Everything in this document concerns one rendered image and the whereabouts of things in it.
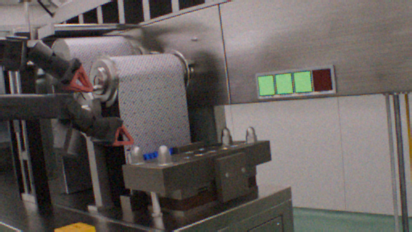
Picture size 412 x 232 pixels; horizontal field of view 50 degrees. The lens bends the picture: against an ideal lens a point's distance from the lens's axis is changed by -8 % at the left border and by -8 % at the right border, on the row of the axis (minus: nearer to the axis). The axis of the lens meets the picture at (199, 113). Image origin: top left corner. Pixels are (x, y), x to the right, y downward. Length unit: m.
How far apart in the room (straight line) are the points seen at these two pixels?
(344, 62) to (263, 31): 0.26
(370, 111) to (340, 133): 0.33
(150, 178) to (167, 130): 0.26
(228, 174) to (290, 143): 2.98
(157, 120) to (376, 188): 2.73
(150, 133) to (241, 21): 0.40
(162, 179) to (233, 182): 0.22
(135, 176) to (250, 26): 0.52
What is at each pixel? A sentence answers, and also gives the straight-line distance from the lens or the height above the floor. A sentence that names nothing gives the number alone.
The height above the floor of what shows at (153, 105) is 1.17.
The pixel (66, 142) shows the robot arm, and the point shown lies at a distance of 1.12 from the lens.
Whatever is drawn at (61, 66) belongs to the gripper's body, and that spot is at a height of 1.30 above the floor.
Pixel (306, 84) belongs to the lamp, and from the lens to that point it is 1.21.
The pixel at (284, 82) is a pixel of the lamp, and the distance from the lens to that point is 1.25.
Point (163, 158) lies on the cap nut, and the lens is 1.10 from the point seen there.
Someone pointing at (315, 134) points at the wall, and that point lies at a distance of 4.00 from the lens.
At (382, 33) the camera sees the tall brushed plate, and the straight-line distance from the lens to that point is 1.11.
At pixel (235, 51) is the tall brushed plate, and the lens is 1.36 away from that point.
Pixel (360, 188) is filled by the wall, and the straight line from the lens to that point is 3.88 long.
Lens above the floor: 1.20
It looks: 3 degrees down
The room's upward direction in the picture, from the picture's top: 7 degrees counter-clockwise
